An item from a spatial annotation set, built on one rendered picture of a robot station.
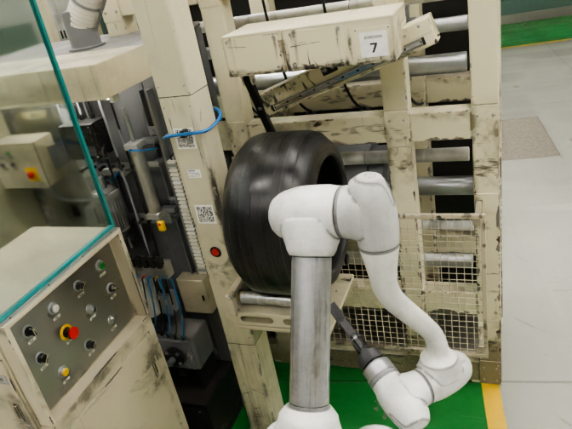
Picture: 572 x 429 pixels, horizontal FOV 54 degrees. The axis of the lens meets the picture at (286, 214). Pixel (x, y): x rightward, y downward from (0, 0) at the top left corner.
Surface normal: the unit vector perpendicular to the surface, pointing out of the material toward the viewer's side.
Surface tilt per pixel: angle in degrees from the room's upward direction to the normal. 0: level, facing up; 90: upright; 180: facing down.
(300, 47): 90
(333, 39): 90
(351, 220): 82
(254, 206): 59
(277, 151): 19
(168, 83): 90
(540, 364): 0
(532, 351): 0
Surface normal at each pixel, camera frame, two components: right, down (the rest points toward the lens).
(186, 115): -0.33, 0.47
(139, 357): 0.93, 0.00
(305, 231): -0.36, 0.08
